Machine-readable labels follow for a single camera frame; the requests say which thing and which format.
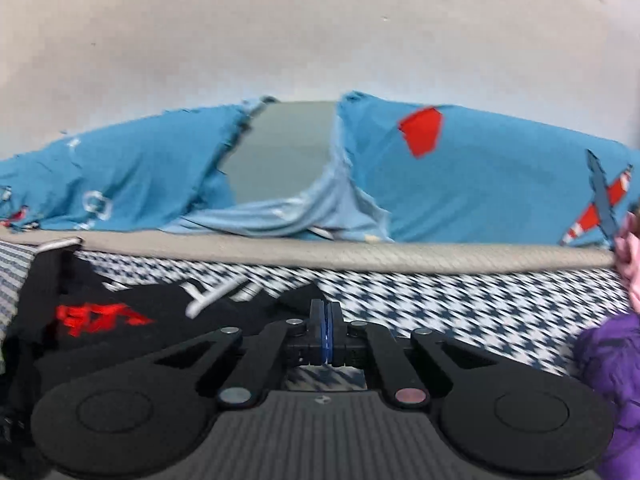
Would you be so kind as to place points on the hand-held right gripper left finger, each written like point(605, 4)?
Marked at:
point(318, 332)

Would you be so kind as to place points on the houndstooth mattress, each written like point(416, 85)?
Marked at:
point(450, 300)

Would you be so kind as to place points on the grey pillow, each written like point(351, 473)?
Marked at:
point(280, 150)

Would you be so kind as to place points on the purple garment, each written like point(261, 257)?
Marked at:
point(612, 360)

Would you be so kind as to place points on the pink garment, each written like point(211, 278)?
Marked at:
point(631, 265)

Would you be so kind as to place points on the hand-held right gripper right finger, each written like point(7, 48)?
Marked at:
point(332, 332)

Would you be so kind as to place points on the blue printed bedsheet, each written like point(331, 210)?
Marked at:
point(475, 185)

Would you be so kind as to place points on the black t-shirt with red print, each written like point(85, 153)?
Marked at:
point(100, 285)

